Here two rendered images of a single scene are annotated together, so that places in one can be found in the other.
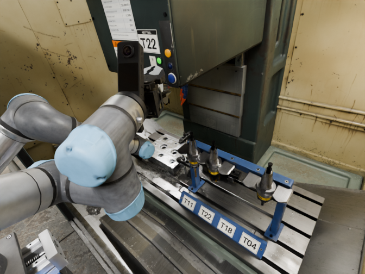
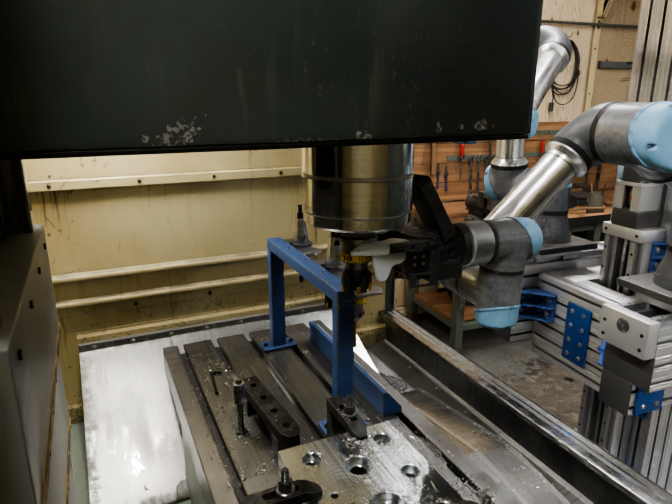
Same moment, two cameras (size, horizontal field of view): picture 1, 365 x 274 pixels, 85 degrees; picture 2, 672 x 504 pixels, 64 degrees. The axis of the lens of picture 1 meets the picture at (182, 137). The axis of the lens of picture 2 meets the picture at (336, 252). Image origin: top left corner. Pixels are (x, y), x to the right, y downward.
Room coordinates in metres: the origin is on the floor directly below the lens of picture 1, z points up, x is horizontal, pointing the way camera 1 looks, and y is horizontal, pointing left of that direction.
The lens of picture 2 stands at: (1.75, 0.30, 1.60)
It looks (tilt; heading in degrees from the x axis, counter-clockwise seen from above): 16 degrees down; 200
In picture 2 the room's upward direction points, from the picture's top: straight up
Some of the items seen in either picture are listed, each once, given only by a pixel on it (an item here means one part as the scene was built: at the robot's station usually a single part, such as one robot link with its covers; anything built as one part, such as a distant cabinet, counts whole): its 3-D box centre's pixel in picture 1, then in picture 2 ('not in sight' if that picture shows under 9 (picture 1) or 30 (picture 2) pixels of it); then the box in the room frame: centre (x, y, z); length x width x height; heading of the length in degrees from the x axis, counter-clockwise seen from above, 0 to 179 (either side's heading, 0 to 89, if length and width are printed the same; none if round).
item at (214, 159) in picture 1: (213, 154); (334, 249); (0.61, -0.12, 1.26); 0.04 x 0.04 x 0.07
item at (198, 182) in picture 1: (194, 167); (342, 366); (0.77, -0.04, 1.05); 0.10 x 0.05 x 0.30; 134
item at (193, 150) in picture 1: (192, 145); not in sight; (0.69, -0.04, 1.26); 0.04 x 0.04 x 0.07
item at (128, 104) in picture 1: (123, 117); not in sight; (0.32, 0.10, 1.64); 0.08 x 0.05 x 0.08; 74
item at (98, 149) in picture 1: (100, 145); not in sight; (0.25, 0.12, 1.64); 0.11 x 0.08 x 0.09; 164
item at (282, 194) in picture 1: (281, 194); not in sight; (0.41, -0.31, 1.21); 0.07 x 0.05 x 0.01; 134
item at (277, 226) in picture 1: (279, 211); (276, 298); (0.45, -0.35, 1.05); 0.10 x 0.05 x 0.30; 134
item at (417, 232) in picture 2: not in sight; (427, 252); (0.92, 0.16, 1.36); 0.12 x 0.08 x 0.09; 134
